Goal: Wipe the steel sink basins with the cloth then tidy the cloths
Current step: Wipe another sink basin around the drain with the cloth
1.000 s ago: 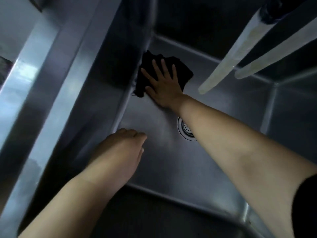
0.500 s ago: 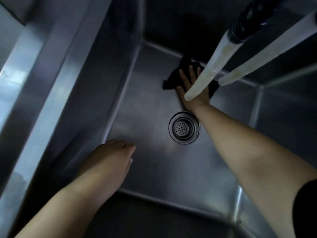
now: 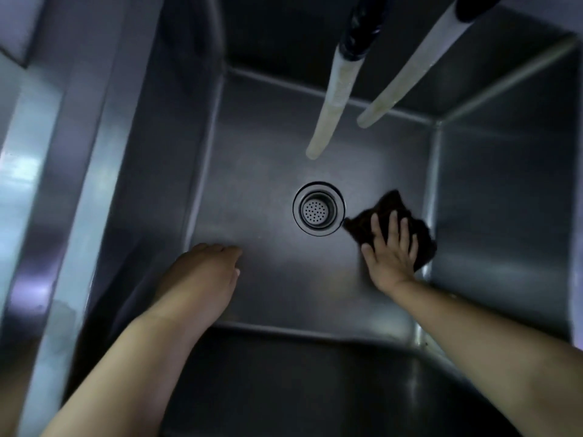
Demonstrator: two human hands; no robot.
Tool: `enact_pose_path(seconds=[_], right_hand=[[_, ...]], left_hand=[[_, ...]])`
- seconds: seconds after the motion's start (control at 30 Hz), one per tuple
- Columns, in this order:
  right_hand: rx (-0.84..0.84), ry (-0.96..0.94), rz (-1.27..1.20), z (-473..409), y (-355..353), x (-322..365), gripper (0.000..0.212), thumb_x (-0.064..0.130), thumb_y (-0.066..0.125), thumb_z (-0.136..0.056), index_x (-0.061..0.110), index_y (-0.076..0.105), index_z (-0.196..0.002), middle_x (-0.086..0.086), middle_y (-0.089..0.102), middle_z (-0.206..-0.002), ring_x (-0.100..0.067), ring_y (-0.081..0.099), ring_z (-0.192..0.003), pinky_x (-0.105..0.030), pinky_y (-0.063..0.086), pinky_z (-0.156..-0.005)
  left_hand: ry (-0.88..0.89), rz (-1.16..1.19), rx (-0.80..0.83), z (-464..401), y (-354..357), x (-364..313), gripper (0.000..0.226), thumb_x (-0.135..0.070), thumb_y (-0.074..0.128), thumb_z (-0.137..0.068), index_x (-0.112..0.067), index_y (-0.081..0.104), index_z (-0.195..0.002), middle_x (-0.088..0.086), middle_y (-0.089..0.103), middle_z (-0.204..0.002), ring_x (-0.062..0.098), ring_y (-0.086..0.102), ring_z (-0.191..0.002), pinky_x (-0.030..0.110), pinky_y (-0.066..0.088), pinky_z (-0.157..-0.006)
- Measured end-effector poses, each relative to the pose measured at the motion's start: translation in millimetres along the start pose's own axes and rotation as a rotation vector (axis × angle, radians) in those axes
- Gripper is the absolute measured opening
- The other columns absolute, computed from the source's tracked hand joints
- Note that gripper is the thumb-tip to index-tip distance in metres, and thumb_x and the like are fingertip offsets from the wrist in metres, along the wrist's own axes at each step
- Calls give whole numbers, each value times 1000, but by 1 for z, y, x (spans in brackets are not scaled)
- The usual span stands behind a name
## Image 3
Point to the person's left forearm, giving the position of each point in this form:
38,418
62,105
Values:
127,382

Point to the stainless steel sink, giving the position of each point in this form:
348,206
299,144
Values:
273,277

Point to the dark cleaning cloth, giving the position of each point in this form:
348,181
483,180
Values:
391,202

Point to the person's left hand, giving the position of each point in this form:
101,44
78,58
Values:
200,286

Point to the person's right hand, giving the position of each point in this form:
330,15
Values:
391,263

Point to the person's right forearm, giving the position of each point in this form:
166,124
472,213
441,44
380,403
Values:
492,355

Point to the round metal drain strainer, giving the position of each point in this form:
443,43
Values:
319,209

